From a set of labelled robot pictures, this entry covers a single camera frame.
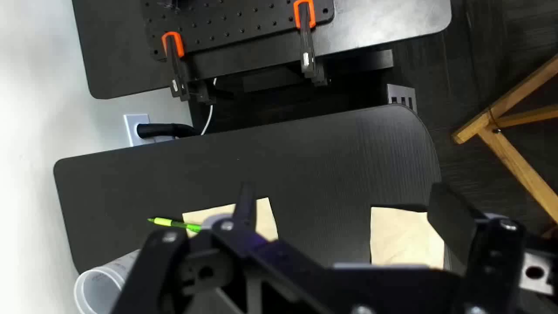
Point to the right orange handled clamp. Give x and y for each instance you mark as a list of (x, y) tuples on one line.
[(304, 16)]

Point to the green translucent pen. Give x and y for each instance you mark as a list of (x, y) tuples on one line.
[(173, 223)]

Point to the black power plug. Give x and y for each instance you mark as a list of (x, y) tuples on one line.
[(164, 129)]

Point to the black upper table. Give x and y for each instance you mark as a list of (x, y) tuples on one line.
[(119, 60)]

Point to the black perforated mounting board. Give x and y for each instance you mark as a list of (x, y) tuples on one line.
[(204, 25)]

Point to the white wall outlet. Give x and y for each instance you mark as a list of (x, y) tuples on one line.
[(131, 121)]

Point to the orange handled clamp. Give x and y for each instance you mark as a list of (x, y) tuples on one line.
[(178, 68), (304, 16)]

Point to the left orange handled clamp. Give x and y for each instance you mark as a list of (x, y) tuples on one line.
[(178, 68)]

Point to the clear plastic cup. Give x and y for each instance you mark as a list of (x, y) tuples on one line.
[(98, 288)]

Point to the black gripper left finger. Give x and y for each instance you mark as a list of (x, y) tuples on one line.
[(244, 213)]

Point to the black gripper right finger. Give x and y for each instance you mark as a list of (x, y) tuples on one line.
[(457, 223)]

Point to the beige paper napkin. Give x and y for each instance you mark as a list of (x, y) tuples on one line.
[(396, 236)]

